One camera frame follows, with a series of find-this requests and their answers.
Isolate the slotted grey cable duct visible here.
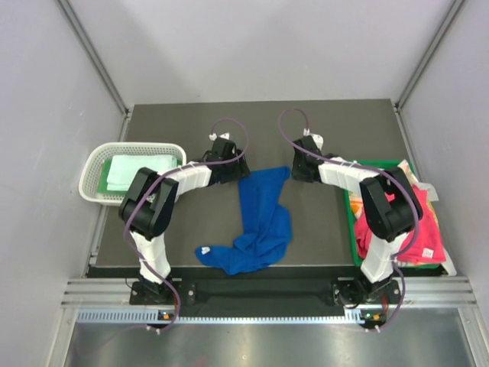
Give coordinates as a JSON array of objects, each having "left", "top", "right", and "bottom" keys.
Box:
[{"left": 76, "top": 308, "right": 381, "bottom": 325}]

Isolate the aluminium frame rail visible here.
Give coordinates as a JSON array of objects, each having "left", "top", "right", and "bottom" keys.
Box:
[{"left": 62, "top": 276, "right": 477, "bottom": 308}]

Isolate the white perforated plastic basket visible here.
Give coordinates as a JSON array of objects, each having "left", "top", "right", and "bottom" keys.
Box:
[{"left": 79, "top": 141, "right": 186, "bottom": 206}]

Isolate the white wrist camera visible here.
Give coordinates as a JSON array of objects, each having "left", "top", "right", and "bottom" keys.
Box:
[
  {"left": 303, "top": 128, "right": 324, "bottom": 151},
  {"left": 209, "top": 132, "right": 231, "bottom": 141}
]

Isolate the green microfiber towel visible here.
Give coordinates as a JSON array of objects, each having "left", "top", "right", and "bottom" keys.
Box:
[{"left": 96, "top": 158, "right": 112, "bottom": 193}]

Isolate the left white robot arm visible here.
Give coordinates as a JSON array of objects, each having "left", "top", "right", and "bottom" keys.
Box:
[{"left": 118, "top": 133, "right": 251, "bottom": 304}]

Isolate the pink red towel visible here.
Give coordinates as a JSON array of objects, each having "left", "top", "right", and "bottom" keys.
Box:
[{"left": 353, "top": 186, "right": 446, "bottom": 265}]

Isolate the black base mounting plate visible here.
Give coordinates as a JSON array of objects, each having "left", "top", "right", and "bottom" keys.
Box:
[{"left": 129, "top": 266, "right": 400, "bottom": 317}]

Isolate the green plastic bin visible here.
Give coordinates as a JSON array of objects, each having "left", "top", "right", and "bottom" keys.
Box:
[{"left": 344, "top": 160, "right": 449, "bottom": 268}]

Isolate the white mint towel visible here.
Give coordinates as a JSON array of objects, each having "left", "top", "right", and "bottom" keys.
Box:
[{"left": 105, "top": 154, "right": 179, "bottom": 192}]

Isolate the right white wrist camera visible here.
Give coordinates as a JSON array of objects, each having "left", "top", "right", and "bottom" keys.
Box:
[{"left": 303, "top": 128, "right": 324, "bottom": 151}]

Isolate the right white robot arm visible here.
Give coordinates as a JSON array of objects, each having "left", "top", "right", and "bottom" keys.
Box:
[{"left": 292, "top": 135, "right": 423, "bottom": 303}]

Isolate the blue towel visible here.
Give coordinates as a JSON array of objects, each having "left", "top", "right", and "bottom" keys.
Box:
[{"left": 195, "top": 166, "right": 293, "bottom": 275}]

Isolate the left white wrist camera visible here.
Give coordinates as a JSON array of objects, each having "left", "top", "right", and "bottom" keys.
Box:
[{"left": 209, "top": 132, "right": 231, "bottom": 141}]

